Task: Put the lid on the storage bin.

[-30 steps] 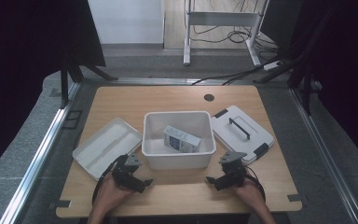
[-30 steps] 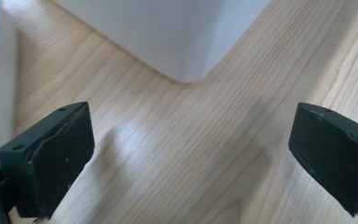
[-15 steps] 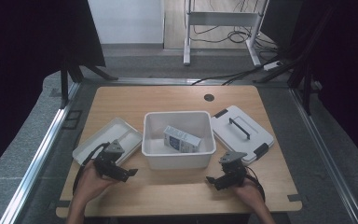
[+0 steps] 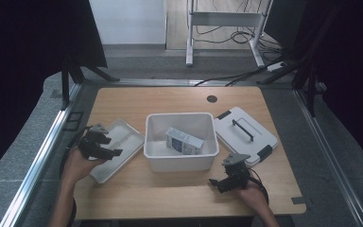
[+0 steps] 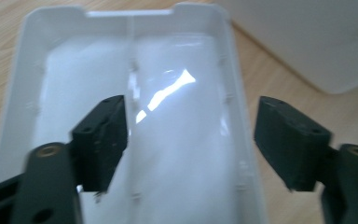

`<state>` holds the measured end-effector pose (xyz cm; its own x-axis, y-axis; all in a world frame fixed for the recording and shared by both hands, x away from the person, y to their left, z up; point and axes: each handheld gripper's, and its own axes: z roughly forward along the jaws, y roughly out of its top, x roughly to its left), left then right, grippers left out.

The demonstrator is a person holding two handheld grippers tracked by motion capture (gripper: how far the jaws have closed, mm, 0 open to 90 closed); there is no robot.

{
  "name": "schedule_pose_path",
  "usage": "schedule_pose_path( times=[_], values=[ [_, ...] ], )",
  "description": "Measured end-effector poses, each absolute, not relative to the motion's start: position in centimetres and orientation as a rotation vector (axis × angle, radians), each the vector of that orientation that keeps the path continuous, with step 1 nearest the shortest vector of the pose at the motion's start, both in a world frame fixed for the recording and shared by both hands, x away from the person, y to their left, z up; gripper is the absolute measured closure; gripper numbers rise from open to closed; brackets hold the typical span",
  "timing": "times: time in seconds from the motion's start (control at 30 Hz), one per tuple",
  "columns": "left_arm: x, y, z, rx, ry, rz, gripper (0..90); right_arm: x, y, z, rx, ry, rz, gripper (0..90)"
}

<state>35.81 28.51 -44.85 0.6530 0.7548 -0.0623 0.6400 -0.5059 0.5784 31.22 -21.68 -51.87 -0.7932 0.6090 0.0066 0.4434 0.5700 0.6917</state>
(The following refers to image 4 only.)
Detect person's left hand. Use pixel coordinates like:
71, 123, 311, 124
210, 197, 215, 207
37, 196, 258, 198
62, 147, 107, 187

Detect long black floor cables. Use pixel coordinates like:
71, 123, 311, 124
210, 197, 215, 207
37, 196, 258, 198
193, 55, 297, 88

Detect aluminium rail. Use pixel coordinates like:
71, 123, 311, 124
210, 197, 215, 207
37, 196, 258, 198
292, 89, 363, 227
0, 82, 83, 227

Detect black curtain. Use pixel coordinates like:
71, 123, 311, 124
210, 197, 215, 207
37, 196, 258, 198
264, 0, 363, 175
0, 0, 109, 187

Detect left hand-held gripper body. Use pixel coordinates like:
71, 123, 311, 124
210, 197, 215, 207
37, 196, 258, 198
77, 122, 111, 160

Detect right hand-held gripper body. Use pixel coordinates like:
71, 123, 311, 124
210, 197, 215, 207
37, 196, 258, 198
221, 152, 252, 192

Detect person's right hand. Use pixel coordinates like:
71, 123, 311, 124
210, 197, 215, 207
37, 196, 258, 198
233, 179, 268, 216

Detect white plastic storage box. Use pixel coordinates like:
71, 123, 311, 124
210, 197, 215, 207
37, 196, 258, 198
143, 112, 220, 173

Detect white lid with black handle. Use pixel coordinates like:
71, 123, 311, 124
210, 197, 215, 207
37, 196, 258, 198
213, 106, 279, 168

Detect tangled black floor cables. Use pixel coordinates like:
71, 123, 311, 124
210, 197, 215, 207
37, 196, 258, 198
192, 24, 283, 55

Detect white power strip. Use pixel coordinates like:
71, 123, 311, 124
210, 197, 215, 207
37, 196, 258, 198
266, 61, 286, 73

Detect white and blue carton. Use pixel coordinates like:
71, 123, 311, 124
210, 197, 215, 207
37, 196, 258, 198
164, 127, 205, 156

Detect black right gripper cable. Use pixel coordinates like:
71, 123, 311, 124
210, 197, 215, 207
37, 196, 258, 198
248, 167, 270, 204

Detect black tripod stand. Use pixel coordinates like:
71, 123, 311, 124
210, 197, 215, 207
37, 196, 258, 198
258, 56, 320, 118
60, 56, 121, 112

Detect white metal frame stand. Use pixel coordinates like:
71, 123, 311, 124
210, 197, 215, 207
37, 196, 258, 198
185, 0, 274, 68

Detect white plastic tray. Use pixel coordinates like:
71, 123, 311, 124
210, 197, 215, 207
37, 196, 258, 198
89, 118, 146, 184

